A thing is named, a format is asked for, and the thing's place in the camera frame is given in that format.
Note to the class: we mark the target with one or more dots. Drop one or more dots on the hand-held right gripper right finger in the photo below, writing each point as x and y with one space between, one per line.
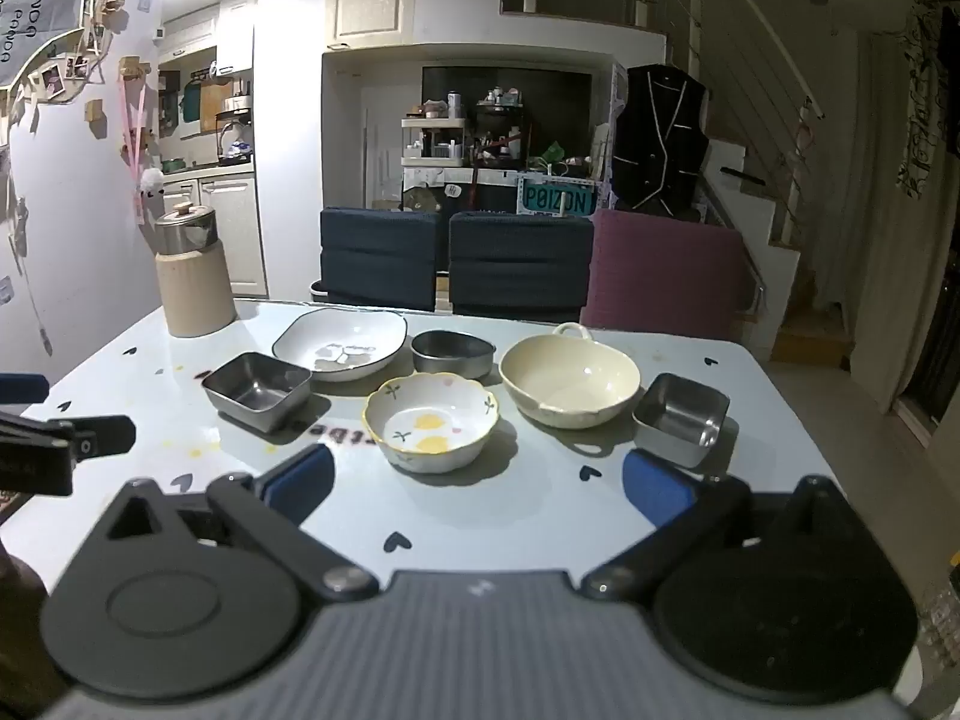
654 491

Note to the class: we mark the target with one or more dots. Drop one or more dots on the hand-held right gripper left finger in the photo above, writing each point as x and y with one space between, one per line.
300 476

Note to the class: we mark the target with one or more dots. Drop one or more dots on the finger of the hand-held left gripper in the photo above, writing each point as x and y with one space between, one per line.
22 388
90 444

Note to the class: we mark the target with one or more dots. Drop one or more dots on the rectangular steel container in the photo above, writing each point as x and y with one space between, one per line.
679 416

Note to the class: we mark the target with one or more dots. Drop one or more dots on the square steel container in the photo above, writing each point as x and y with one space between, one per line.
255 390

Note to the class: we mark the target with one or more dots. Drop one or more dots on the white plate with dark rim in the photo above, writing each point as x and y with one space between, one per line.
341 345

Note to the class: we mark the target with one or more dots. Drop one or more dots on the yellow-rimmed floral ceramic bowl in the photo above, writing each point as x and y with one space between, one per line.
431 427

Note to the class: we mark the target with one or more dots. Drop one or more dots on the rounded steel bowl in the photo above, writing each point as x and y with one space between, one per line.
450 356

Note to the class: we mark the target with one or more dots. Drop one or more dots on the maroon chair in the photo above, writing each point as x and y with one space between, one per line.
664 274

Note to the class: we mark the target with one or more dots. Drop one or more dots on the dark blue chair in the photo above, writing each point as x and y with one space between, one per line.
379 259
517 266

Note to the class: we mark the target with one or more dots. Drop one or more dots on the white kitchen cabinets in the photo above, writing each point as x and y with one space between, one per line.
225 225

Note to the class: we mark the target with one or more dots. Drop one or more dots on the pink ribbon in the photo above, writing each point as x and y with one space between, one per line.
135 135

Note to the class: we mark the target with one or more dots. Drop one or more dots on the teal sign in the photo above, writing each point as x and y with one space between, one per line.
556 199

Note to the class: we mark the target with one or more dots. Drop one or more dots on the black vest with white trim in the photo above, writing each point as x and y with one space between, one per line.
660 135

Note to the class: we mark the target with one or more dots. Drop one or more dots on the cluttered storage shelf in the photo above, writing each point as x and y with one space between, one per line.
457 142

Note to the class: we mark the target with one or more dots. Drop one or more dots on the stair railing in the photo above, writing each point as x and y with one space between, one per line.
750 52

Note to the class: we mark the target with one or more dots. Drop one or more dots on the patterned curtain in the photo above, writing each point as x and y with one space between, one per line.
922 97

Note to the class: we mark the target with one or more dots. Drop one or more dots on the white cabinet door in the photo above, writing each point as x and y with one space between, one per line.
373 0

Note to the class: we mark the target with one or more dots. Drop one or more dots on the wall photo decoration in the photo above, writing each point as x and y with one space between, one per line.
52 52

